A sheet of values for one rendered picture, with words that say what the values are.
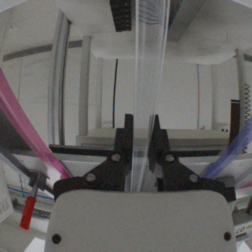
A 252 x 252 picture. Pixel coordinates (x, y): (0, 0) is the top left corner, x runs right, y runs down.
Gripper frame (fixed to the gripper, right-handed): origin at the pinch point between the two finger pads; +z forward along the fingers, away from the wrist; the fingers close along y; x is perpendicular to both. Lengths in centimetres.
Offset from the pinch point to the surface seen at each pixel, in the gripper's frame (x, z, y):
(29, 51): -31, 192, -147
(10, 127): -3.5, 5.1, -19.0
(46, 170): -11.1, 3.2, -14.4
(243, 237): -50, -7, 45
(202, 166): -7.3, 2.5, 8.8
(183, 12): 10.2, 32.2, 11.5
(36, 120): -110, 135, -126
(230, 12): 13.9, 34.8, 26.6
